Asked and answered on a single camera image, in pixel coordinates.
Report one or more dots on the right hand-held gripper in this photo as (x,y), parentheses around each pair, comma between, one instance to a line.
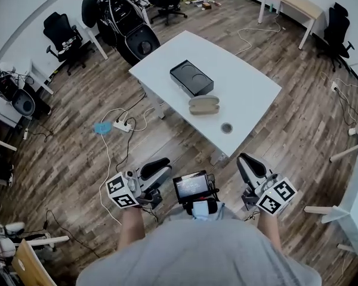
(274,197)

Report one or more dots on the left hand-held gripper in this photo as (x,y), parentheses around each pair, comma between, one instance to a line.
(128,186)

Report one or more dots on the beige glasses case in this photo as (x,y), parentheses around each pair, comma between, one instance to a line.
(203,106)

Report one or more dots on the person's left forearm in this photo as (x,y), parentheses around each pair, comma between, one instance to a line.
(131,228)

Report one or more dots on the person's right forearm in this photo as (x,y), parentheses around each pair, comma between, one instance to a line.
(270,231)

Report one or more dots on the chest-mounted screen device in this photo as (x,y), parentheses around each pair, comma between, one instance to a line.
(191,186)

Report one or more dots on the white power strip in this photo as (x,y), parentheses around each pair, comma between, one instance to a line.
(122,125)

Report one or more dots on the blue cloth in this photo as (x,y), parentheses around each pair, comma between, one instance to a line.
(103,128)

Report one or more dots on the white table leg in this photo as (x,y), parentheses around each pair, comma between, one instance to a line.
(155,103)

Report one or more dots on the person's grey shirt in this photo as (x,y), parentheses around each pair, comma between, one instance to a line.
(197,255)

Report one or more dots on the black rectangular box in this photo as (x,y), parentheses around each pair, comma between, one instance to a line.
(191,77)

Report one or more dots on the white side table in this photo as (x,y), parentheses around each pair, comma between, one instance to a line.
(355,207)

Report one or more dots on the white floor socket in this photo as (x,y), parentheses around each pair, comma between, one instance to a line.
(334,86)

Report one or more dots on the large black shell pod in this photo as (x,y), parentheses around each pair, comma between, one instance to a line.
(131,31)

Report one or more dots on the small black shell pod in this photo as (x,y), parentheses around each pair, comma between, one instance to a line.
(22,100)

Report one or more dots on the light wooden desk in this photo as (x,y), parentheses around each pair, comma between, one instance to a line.
(30,264)
(295,1)

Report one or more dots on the white desk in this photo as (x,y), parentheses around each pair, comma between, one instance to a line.
(6,109)

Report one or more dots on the green bottle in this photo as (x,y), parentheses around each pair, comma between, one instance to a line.
(271,7)

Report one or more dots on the black chest mount bracket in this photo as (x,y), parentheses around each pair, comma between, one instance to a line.
(201,208)

